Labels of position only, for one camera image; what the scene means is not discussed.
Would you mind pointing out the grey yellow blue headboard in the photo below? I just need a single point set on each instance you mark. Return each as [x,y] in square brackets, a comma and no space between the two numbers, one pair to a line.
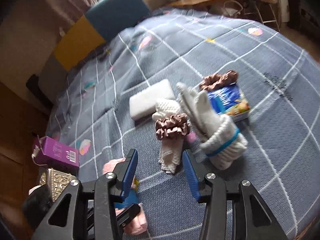
[115,17]

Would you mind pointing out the grey checked quilt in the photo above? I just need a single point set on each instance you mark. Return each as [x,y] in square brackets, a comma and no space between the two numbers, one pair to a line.
[225,42]

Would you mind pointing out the dark blurred object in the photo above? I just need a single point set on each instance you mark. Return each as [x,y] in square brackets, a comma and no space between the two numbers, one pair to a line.
[37,201]

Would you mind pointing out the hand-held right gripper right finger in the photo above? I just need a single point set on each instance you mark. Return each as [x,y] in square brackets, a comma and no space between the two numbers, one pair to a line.
[190,176]

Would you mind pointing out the gold embossed tissue box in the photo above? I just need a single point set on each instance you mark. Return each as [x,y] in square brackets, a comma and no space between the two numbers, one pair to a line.
[58,180]

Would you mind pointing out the white knit gloves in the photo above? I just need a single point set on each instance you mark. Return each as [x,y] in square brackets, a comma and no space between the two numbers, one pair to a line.
[207,120]

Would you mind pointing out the wooden wardrobe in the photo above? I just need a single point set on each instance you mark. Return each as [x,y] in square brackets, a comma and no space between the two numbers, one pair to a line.
[15,135]

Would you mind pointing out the pink fuzzy item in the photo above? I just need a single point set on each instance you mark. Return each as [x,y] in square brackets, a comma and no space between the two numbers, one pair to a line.
[136,225]

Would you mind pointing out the white cabinet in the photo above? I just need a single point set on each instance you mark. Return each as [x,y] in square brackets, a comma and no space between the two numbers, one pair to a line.
[283,2]

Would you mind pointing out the brown scrunchie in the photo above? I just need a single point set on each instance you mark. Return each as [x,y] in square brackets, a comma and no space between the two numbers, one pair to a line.
[220,78]
[170,127]

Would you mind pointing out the white tissue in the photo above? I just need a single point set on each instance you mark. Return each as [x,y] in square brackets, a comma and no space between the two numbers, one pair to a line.
[34,190]

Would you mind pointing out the white foam block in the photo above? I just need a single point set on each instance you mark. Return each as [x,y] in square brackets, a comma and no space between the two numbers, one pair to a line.
[150,100]

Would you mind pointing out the purple tissue box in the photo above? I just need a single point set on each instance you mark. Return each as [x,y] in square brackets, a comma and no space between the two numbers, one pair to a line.
[57,152]

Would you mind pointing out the white bag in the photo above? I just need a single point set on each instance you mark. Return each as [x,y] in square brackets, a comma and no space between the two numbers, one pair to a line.
[231,10]

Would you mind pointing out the cream waffle towel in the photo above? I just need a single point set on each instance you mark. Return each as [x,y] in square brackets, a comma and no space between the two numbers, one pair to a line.
[170,157]

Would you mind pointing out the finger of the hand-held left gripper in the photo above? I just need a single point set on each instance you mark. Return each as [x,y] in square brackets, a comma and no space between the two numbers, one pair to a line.
[128,202]
[130,213]

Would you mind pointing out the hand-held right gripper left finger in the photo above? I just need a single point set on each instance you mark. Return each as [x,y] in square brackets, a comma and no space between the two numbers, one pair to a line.
[129,172]

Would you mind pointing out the blue tissue packet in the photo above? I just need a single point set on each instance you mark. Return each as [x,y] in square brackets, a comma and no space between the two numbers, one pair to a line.
[230,102]

